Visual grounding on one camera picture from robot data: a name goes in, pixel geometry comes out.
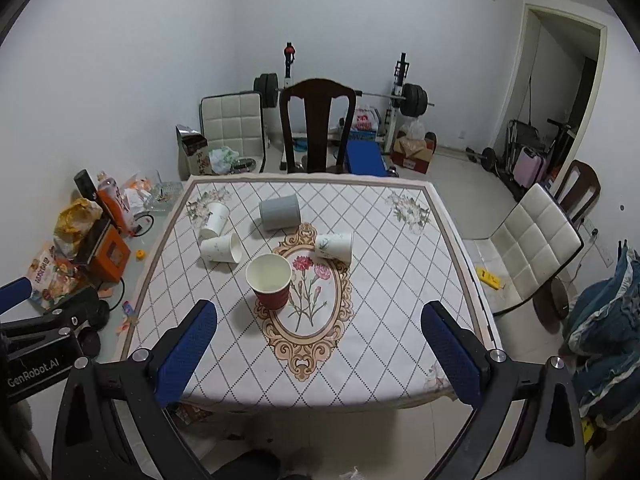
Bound black dumbbell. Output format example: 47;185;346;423
465;146;507;172

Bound orange flat box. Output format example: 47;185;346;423
80;225;132;283

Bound black folded cart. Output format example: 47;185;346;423
507;119;541;161

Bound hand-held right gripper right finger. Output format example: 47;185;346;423
421;301;587;480

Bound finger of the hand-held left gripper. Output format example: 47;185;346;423
0;276;34;317
0;286;103;347

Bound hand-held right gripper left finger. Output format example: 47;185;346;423
51;299;221;480

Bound red paper cup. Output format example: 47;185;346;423
246;253;292;310

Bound black cable loop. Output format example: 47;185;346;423
130;212;156;237

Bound blue denim cloth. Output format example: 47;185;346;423
562;247;640;418

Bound floral diamond-pattern tablecloth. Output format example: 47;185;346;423
112;172;503;411

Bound orange upright carton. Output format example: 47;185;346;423
97;187;129;231

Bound white leaf-print paper cup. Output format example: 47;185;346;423
314;232;354;263

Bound white squat rack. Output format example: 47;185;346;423
282;41;412;151

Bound black barbell with weight plates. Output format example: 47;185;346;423
252;72;435;116

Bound colourful snack packet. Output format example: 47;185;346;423
27;242;83;311

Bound pink suitcase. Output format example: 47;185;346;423
515;146;547;188

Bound dark wooden chair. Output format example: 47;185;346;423
278;78;357;175
552;160;602;231

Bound grey side table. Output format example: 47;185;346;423
27;180;187;363

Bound white and green plastic bag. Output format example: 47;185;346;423
209;146;241;175

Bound grey cup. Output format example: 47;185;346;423
258;195;302;232

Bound yellow plastic bag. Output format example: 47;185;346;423
54;197;103;257

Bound yellow tool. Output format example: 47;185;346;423
476;267;503;290

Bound red and white plastic bag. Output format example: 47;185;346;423
350;105;381;133

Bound brown cardboard box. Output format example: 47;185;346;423
390;131;437;175

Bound black cylinder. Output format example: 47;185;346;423
74;169;99;202

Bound white padded chair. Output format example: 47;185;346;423
199;91;267;173
462;182;585;317

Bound brown open box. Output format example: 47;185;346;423
175;124;211;178

